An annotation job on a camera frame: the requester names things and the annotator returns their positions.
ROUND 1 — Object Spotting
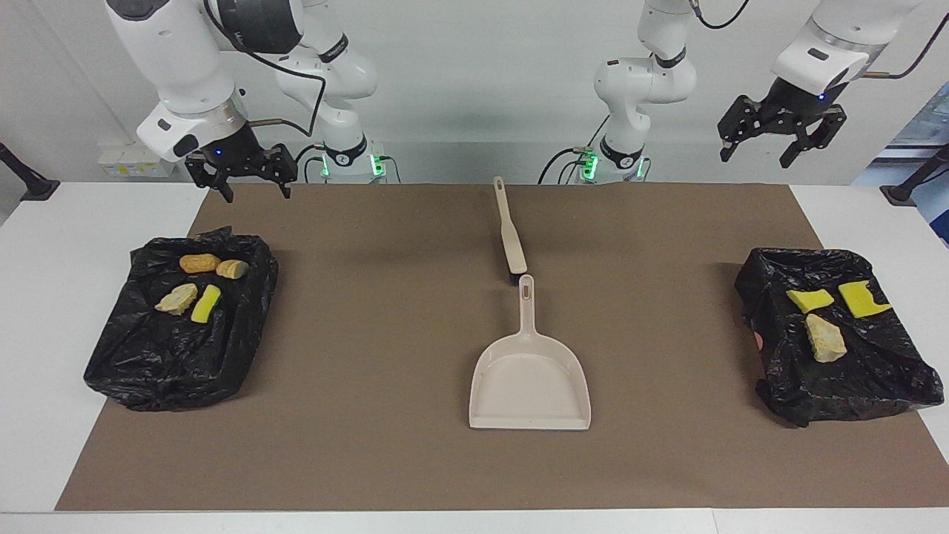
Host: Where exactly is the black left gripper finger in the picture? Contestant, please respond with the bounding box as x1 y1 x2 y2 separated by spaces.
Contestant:
778 105 848 169
717 94 772 163

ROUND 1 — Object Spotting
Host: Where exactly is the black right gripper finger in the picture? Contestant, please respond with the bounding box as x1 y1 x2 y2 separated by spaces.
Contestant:
263 143 300 200
185 152 235 204

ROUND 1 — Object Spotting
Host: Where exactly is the pale crusty bread chunk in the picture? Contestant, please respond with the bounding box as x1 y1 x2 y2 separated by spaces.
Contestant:
154 283 199 316

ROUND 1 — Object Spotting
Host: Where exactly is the green and yellow sponge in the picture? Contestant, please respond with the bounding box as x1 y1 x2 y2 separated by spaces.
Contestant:
190 285 222 324

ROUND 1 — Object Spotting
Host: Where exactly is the small yellow sponge piece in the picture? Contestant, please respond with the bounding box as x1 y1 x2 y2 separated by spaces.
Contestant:
785 289 836 314

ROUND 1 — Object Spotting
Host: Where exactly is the notched yellow sponge piece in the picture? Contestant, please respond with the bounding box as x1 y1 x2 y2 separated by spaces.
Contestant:
838 280 893 320

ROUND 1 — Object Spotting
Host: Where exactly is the striped croissant bread piece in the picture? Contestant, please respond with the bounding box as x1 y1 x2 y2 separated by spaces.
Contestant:
804 313 847 363

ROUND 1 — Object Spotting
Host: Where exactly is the beige hand brush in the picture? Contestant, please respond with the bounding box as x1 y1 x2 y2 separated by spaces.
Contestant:
492 176 529 287

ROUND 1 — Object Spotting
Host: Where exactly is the beige plastic dustpan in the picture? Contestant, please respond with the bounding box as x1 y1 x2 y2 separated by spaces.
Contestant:
469 274 592 432

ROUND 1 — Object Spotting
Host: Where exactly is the black bag lined bin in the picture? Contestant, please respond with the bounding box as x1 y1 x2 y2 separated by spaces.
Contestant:
83 225 280 412
735 247 945 428

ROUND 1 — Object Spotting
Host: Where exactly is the black stand foot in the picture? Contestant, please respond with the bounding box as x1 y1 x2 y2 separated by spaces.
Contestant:
880 143 949 207
0 142 60 202

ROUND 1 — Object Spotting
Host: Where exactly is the blue glass partition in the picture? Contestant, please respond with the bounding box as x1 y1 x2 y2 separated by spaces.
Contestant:
853 82 949 245

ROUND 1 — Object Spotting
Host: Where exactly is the brown table mat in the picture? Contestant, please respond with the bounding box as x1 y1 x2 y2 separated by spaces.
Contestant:
56 183 949 512

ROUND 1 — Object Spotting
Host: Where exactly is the black base cable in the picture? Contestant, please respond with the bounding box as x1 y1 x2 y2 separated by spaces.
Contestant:
293 143 327 184
539 147 594 184

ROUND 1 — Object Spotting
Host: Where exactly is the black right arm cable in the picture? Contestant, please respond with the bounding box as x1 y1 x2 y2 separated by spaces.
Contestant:
202 0 328 139

